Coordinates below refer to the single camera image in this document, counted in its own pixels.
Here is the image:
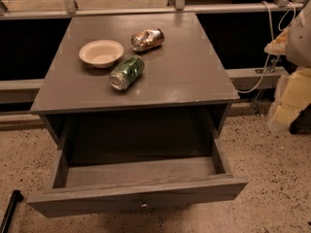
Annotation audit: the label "grey metal railing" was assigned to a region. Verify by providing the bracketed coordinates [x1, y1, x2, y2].
[0, 0, 305, 19]

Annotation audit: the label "white paper bowl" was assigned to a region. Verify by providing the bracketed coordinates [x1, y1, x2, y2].
[79, 40, 124, 68]

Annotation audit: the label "grey top drawer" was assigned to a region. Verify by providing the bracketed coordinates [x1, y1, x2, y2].
[27, 114, 249, 219]

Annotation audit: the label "green soda can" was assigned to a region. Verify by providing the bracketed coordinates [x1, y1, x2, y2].
[109, 55, 145, 90]

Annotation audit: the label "yellow gripper fingers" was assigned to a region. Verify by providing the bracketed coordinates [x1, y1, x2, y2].
[264, 29, 311, 127]

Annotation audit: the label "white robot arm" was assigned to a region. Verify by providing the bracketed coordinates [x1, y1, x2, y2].
[264, 1, 311, 127]

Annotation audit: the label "black pole foot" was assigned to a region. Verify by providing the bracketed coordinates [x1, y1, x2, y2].
[0, 189, 23, 233]

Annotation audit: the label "grey wooden drawer cabinet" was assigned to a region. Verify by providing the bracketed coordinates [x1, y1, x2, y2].
[29, 12, 241, 150]

